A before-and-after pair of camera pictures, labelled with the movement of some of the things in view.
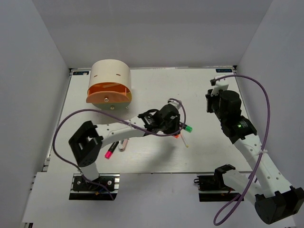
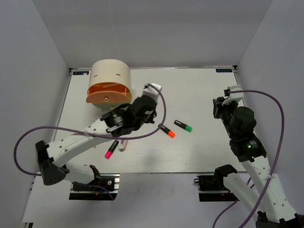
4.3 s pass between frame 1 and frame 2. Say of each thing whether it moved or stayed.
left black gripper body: moved
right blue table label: stayed
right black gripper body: moved
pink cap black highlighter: stayed
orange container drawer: stayed
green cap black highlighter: stayed
